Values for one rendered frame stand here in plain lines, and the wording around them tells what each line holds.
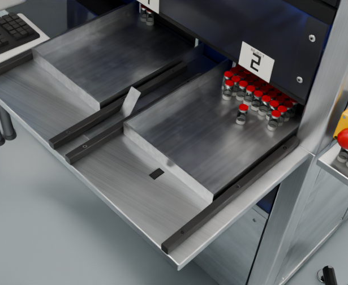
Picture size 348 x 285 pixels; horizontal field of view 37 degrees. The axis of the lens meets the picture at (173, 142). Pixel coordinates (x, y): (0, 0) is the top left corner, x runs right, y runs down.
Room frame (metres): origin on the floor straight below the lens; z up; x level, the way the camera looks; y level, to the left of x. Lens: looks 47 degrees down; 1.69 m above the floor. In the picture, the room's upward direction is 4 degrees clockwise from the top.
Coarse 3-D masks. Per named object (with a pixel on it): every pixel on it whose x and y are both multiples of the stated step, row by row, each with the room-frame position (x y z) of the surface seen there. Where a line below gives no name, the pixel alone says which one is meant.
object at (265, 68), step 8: (248, 48) 0.89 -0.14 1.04; (240, 56) 0.90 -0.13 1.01; (248, 56) 0.89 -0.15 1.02; (264, 56) 0.86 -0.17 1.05; (240, 64) 0.90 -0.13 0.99; (248, 64) 0.89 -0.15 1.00; (256, 64) 0.87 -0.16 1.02; (264, 64) 0.86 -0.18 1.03; (272, 64) 0.85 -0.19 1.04; (256, 72) 0.87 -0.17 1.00; (264, 72) 0.86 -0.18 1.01
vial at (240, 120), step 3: (240, 111) 0.83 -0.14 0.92; (243, 111) 0.82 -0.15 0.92; (246, 111) 0.83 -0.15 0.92; (240, 114) 0.82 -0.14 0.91; (243, 114) 0.82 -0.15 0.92; (246, 114) 0.83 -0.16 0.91; (237, 117) 0.83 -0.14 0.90; (240, 117) 0.82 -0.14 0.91; (243, 117) 0.82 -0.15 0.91; (246, 117) 0.83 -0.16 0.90; (237, 120) 0.83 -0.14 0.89; (240, 120) 0.82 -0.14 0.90; (243, 120) 0.82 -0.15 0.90; (240, 123) 0.82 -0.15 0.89; (243, 123) 0.83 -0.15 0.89
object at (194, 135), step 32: (224, 64) 1.01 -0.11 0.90; (192, 96) 0.91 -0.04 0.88; (128, 128) 0.76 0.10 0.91; (160, 128) 0.79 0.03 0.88; (192, 128) 0.80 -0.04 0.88; (224, 128) 0.81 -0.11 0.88; (256, 128) 0.82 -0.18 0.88; (288, 128) 0.82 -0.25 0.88; (160, 160) 0.69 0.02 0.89; (192, 160) 0.71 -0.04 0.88; (224, 160) 0.71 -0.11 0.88; (256, 160) 0.69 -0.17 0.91
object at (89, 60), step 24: (96, 24) 1.14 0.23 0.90; (120, 24) 1.18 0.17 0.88; (144, 24) 1.18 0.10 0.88; (48, 48) 1.03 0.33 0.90; (72, 48) 1.06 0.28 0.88; (96, 48) 1.06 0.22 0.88; (120, 48) 1.07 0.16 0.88; (144, 48) 1.08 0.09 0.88; (168, 48) 1.09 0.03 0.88; (192, 48) 1.05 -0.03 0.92; (72, 72) 0.96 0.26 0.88; (96, 72) 0.97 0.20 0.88; (120, 72) 0.97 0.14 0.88; (144, 72) 0.98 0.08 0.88; (96, 96) 0.88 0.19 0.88; (120, 96) 0.87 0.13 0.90
